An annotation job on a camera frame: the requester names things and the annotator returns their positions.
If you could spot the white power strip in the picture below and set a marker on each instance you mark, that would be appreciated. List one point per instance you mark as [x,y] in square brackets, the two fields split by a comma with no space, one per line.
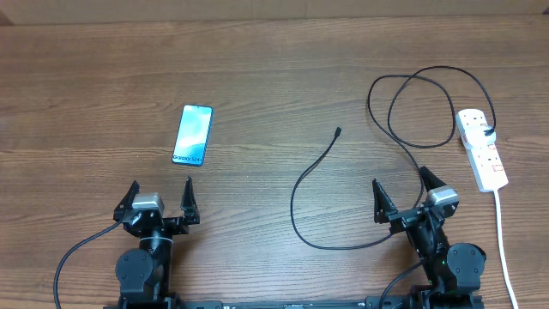
[485,162]

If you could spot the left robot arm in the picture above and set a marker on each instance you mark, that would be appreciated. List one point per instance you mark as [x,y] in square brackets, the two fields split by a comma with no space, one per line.
[144,272]

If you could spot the blue Galaxy smartphone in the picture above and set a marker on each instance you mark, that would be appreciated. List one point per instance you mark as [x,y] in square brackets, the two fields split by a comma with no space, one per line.
[193,133]

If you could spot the white USB charger plug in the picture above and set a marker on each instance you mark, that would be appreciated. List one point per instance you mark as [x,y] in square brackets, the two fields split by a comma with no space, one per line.
[478,137]

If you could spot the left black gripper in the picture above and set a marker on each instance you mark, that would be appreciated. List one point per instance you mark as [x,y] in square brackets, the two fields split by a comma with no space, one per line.
[179,224]

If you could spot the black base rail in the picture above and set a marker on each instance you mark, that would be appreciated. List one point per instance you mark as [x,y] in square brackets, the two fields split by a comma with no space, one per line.
[291,305]

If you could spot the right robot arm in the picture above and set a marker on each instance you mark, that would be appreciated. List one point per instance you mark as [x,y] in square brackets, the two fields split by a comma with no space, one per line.
[453,271]

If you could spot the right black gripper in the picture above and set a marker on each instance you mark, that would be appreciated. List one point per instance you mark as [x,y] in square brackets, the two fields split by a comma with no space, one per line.
[384,211]

